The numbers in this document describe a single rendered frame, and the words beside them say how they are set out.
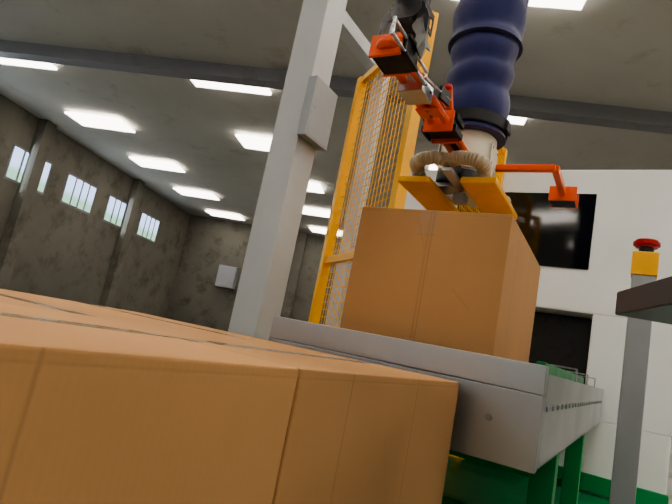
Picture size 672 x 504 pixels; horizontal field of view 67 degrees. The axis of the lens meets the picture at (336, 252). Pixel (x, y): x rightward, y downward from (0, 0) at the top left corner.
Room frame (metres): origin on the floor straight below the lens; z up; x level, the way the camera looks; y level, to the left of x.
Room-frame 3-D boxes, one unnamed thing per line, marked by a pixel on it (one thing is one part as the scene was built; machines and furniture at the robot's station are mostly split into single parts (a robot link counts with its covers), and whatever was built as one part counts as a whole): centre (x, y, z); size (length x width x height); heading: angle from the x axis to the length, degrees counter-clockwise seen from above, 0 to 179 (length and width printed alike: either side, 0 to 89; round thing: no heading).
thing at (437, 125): (1.33, -0.22, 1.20); 0.10 x 0.08 x 0.06; 59
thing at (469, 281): (1.53, -0.37, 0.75); 0.60 x 0.40 x 0.40; 151
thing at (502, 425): (1.24, -0.17, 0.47); 0.70 x 0.03 x 0.15; 58
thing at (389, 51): (1.03, -0.04, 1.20); 0.08 x 0.07 x 0.05; 149
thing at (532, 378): (1.24, -0.17, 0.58); 0.70 x 0.03 x 0.06; 58
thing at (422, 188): (1.59, -0.27, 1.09); 0.34 x 0.10 x 0.05; 149
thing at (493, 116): (1.54, -0.35, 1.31); 0.23 x 0.23 x 0.04
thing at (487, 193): (1.49, -0.43, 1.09); 0.34 x 0.10 x 0.05; 149
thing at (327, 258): (2.47, -0.09, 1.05); 0.87 x 0.10 x 2.10; 20
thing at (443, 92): (1.05, -0.11, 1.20); 0.31 x 0.03 x 0.05; 149
